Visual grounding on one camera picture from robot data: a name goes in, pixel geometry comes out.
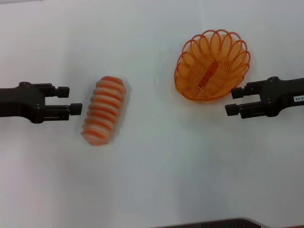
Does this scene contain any orange striped bread roll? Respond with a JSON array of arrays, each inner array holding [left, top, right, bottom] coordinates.
[[80, 76, 127, 147]]

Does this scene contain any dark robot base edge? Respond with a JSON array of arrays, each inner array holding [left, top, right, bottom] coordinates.
[[152, 217, 272, 228]]

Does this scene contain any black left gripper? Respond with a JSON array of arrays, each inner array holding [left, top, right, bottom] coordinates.
[[0, 82, 83, 124]]

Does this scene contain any orange wire basket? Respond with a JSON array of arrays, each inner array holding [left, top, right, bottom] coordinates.
[[174, 29, 251, 103]]

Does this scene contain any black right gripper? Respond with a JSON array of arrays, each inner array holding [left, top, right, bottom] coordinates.
[[225, 76, 304, 120]]

